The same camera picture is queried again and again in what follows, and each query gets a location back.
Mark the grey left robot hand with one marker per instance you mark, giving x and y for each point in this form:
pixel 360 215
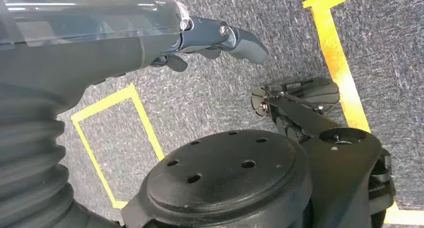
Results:
pixel 82 54

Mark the black robot foot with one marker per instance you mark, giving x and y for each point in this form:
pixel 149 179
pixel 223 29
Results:
pixel 314 91

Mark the yellow floor tape marking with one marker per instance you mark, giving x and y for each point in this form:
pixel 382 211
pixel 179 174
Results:
pixel 331 54

